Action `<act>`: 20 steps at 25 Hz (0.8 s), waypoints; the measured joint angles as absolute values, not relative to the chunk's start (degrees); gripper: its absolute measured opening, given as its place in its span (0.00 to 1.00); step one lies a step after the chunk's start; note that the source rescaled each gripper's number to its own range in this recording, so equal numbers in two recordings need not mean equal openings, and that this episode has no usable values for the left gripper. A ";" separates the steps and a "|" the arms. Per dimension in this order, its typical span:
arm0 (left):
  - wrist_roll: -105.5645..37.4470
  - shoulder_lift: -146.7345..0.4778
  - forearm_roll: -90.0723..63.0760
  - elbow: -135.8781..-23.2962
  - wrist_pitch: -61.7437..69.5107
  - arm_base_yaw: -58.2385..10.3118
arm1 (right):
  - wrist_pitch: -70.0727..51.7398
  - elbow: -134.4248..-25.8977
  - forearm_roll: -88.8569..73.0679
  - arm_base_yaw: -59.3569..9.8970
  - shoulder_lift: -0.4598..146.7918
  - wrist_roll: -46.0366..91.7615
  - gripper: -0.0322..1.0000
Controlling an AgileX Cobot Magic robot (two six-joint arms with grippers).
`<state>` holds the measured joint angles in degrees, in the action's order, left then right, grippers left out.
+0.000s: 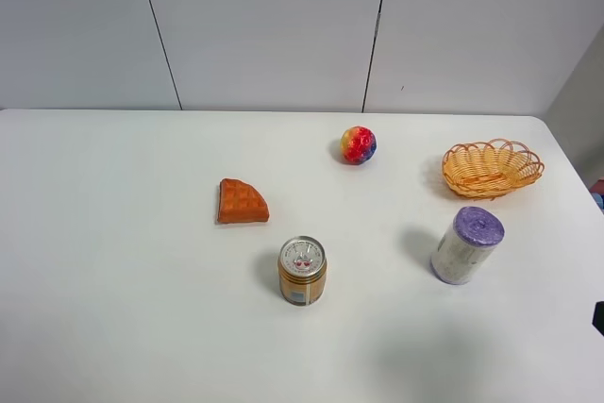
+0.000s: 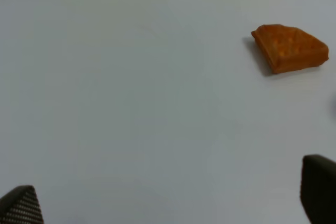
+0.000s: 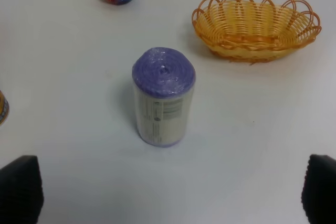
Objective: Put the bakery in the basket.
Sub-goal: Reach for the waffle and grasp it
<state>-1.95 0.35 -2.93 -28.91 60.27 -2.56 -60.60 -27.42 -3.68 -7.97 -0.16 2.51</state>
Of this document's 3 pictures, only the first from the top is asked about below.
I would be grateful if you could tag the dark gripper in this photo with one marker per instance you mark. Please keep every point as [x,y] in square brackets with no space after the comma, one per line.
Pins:
[598,317]

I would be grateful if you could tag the orange waffle slice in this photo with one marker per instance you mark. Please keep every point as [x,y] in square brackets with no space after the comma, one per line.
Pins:
[240,203]

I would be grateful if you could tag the orange wicker basket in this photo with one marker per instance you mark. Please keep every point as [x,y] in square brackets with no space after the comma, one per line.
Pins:
[488,170]

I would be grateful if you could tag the blue object at edge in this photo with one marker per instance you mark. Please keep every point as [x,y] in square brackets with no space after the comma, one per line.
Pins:
[599,200]

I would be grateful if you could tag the purple bag roll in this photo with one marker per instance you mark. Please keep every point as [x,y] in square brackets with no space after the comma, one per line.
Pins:
[470,239]

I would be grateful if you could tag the multicolour ball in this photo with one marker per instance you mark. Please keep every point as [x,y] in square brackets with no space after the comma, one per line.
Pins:
[358,144]

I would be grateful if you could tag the orange drink can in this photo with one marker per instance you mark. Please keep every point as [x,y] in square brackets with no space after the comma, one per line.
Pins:
[302,270]

